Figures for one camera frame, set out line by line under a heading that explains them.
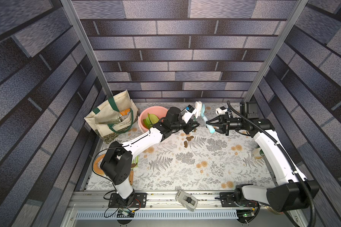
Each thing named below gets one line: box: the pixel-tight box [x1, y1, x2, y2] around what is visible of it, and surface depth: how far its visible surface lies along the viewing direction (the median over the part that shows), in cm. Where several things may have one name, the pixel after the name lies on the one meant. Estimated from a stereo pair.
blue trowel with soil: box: [200, 103, 216, 134], surface depth 66 cm
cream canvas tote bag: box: [83, 89, 140, 144], surface depth 96 cm
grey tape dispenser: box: [175, 190, 198, 212], surface depth 72 cm
